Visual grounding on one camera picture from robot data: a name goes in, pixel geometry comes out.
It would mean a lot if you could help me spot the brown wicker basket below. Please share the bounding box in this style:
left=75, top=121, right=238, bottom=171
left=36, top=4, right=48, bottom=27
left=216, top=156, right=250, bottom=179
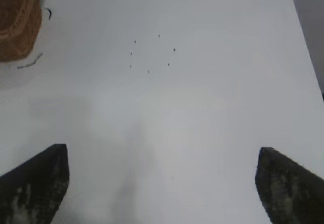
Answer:
left=0, top=0, right=43, bottom=62

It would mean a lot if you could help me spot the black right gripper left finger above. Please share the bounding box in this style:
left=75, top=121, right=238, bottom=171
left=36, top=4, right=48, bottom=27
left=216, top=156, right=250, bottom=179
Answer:
left=0, top=143, right=70, bottom=224

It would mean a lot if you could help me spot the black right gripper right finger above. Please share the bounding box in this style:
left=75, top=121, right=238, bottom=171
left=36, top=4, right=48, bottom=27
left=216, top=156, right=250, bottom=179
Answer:
left=255, top=146, right=324, bottom=224

